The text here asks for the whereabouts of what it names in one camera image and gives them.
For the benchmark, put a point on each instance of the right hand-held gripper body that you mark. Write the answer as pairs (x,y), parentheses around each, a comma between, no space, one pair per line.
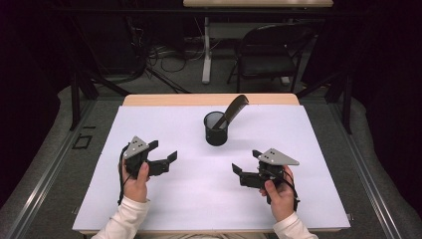
(277,158)

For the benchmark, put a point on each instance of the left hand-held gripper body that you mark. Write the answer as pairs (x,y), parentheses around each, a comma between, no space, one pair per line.
(136,149)

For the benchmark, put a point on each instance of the black mesh pen holder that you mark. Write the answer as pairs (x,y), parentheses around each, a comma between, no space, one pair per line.
(215,137)

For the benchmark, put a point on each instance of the dark brown comb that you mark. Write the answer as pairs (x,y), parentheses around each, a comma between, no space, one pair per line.
(234,109)

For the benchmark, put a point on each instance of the person's left hand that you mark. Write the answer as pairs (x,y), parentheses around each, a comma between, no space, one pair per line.
(136,189)

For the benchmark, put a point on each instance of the person's right hand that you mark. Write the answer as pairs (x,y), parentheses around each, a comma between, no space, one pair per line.
(280,199)

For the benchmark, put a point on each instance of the white table board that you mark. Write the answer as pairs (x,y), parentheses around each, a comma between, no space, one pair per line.
(199,199)

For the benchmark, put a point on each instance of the light wooden table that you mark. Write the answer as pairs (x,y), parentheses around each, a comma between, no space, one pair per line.
(182,99)

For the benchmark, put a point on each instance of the black metal stand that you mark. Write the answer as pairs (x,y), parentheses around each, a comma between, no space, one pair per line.
(75,99)
(346,106)

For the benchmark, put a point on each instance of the black folding chair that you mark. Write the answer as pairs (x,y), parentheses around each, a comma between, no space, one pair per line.
(265,64)

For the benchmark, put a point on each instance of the white-legged background desk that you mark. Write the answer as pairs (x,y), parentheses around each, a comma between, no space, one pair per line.
(206,49)

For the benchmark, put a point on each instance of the aluminium floor rail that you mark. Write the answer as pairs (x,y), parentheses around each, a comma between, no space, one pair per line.
(361,166)
(43,172)

